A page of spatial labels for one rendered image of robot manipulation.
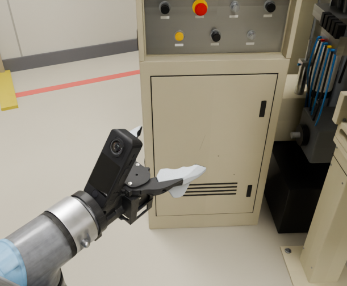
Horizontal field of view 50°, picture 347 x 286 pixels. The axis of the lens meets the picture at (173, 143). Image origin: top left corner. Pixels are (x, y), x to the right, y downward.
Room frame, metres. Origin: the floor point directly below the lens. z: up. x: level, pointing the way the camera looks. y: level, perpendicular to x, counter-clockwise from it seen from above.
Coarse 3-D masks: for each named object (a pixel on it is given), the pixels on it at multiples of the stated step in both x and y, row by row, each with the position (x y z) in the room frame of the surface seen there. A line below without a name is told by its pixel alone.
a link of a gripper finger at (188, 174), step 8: (184, 168) 0.46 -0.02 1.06; (192, 168) 0.46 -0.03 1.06; (200, 168) 0.47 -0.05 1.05; (160, 176) 0.44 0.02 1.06; (168, 176) 0.44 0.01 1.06; (176, 176) 0.44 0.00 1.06; (184, 176) 0.44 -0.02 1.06; (192, 176) 0.45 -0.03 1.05; (184, 184) 0.44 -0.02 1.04; (176, 192) 0.45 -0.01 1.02; (184, 192) 0.45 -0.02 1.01
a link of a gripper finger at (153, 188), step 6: (150, 180) 0.43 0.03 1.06; (156, 180) 0.43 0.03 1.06; (168, 180) 0.43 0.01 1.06; (174, 180) 0.43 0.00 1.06; (180, 180) 0.43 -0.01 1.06; (144, 186) 0.42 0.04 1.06; (150, 186) 0.42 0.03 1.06; (156, 186) 0.42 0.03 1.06; (162, 186) 0.42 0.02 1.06; (168, 186) 0.42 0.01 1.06; (174, 186) 0.43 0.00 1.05; (144, 192) 0.41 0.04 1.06; (150, 192) 0.41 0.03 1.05; (156, 192) 0.41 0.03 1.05; (162, 192) 0.42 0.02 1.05
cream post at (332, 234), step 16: (336, 160) 1.03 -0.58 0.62; (336, 176) 1.00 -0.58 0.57; (336, 192) 0.97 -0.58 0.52; (320, 208) 1.03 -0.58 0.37; (336, 208) 0.94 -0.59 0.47; (320, 224) 0.99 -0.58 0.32; (336, 224) 0.94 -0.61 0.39; (320, 240) 0.96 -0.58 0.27; (336, 240) 0.94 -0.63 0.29; (304, 256) 1.03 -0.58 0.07; (320, 256) 0.94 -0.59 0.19; (336, 256) 0.94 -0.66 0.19; (320, 272) 0.94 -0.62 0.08; (336, 272) 0.94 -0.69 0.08
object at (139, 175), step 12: (132, 168) 0.45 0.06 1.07; (144, 168) 0.45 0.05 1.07; (132, 180) 0.42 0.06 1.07; (144, 180) 0.42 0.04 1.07; (84, 192) 0.39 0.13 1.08; (120, 192) 0.41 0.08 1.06; (132, 192) 0.41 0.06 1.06; (96, 204) 0.37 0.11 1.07; (120, 204) 0.41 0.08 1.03; (132, 204) 0.40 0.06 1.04; (144, 204) 0.43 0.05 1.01; (96, 216) 0.36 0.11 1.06; (108, 216) 0.40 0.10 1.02; (120, 216) 0.42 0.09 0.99; (132, 216) 0.41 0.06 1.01; (96, 240) 0.37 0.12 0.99
